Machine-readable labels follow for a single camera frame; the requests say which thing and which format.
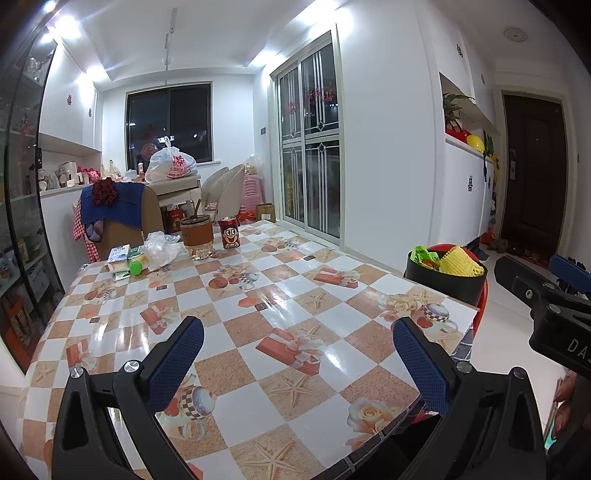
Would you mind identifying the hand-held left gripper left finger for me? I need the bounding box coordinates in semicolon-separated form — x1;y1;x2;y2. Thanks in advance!
53;315;206;480

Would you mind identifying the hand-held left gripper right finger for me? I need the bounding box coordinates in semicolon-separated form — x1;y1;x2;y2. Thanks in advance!
392;316;550;480

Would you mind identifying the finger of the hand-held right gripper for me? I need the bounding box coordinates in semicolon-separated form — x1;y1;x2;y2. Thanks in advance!
549;254;591;298
494;255;561;315

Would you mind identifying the yellow foam fruit net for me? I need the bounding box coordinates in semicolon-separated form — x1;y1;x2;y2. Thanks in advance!
438;246;485;278

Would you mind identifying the black trash bin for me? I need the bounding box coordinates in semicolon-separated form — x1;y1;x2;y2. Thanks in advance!
404;247;489;309

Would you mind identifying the bright green bag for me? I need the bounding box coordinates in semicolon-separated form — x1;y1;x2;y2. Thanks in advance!
409;246;441;266

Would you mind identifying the person's right hand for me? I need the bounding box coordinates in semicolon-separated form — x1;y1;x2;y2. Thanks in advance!
550;369;580;446

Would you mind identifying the dark red doormat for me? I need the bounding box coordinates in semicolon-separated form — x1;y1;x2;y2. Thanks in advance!
505;247;550;271

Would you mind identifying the red plastic stool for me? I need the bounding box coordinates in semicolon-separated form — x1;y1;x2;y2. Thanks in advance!
427;241;491;326

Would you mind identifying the dark entrance door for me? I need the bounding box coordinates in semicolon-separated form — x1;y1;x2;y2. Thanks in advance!
501;95;566;261

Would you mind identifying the white shoe cabinet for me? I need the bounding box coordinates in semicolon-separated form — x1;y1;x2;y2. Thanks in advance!
438;134;499;273

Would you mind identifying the clear plastic bag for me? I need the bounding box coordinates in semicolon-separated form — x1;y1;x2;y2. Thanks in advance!
143;231;185;272

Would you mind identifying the patterned checkered tablecloth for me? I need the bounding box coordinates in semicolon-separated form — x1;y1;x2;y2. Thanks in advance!
11;219;481;480

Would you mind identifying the glass cup brown sleeve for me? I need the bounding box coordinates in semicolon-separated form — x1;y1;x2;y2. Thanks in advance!
180;198;214;261

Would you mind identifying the red drink can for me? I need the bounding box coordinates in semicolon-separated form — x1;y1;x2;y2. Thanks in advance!
218;216;241;251

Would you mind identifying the brown chair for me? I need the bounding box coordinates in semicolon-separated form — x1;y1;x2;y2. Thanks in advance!
83;182;166;264

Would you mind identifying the red checkered cloth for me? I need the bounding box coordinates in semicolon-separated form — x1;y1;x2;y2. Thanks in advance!
71;203;100;264

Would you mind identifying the blue cloth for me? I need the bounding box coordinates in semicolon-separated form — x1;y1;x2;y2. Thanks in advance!
81;181;146;229

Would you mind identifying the beige dining chair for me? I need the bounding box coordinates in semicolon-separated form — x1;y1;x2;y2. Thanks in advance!
217;164;245;220
201;167;232;217

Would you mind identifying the beige dining table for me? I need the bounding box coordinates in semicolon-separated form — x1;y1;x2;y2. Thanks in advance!
148;178;204;232

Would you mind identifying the dark red knitted cloth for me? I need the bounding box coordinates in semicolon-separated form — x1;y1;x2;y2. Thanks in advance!
91;178;117;206

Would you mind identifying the white sideboard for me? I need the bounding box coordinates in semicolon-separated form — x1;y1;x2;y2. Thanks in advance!
39;178;105;278

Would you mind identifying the potted plant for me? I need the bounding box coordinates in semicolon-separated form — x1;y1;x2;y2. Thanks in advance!
442;92;475;132

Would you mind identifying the stack of pink stools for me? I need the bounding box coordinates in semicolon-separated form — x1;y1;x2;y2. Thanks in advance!
242;174;265;210

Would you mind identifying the white shopping bag red print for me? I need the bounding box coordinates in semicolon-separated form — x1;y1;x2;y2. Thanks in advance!
144;136;198;184

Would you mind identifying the glass display cabinet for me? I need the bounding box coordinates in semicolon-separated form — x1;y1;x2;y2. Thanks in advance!
0;28;65;374

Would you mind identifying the dark window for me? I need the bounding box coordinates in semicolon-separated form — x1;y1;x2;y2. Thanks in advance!
126;83;214;164

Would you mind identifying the sliding glass door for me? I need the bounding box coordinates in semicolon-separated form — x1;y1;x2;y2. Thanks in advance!
270;32;345;241

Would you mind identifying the ceiling track lamp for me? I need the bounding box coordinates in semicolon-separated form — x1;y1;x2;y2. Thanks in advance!
161;7;178;72

